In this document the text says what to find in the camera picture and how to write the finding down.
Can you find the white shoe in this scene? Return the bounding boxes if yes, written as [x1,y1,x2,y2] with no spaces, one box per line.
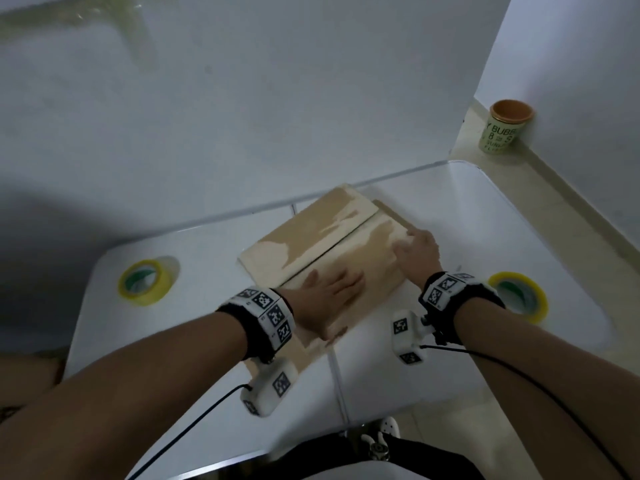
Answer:
[361,416,401,460]

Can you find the black right wristband with markers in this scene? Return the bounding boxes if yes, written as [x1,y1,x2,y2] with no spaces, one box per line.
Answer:
[419,271,506,345]

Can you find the black wristband with markers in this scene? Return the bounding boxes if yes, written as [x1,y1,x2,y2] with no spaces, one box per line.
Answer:
[419,271,506,345]
[216,287,297,365]

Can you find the black left camera cable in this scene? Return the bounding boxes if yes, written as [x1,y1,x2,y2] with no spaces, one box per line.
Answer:
[127,384,252,480]

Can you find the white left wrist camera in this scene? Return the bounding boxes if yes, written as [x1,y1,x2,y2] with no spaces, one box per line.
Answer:
[240,357,299,418]

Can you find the translucent yellow tape strip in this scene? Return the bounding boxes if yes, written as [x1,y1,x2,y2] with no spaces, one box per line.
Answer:
[0,0,162,71]

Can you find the green paper cup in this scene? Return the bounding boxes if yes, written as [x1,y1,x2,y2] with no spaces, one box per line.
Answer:
[479,99,536,155]

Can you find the yellow tape roll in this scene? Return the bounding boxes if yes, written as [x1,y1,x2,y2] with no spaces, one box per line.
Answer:
[117,256,180,306]
[487,271,549,325]

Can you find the black right camera cable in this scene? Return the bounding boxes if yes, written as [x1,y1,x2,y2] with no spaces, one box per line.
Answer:
[420,344,619,480]

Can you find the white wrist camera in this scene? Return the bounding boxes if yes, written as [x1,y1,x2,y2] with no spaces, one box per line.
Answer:
[240,357,299,418]
[391,309,436,366]

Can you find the person's right forearm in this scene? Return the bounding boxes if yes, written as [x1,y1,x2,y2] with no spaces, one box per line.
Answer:
[452,297,640,480]

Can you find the person's right hand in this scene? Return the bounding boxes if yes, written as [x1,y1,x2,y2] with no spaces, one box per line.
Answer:
[392,228,444,289]

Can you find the black left wristband with markers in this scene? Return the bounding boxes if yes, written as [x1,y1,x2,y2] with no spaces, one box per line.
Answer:
[216,287,297,365]

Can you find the black camera cable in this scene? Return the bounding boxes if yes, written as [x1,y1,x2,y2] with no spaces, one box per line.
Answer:
[420,344,619,480]
[127,384,252,480]

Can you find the person's black shorts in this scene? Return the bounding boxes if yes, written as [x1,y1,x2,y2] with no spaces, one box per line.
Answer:
[270,435,486,480]

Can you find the person's left hand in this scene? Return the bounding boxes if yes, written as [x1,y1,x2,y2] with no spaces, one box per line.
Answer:
[278,269,366,341]

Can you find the person's left forearm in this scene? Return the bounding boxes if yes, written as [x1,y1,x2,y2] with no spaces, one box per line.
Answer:
[0,310,251,480]

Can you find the brown cardboard box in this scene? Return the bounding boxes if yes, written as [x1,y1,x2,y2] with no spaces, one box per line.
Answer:
[237,184,426,375]

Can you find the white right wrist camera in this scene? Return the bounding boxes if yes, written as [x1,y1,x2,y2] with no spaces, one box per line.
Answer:
[391,309,436,366]

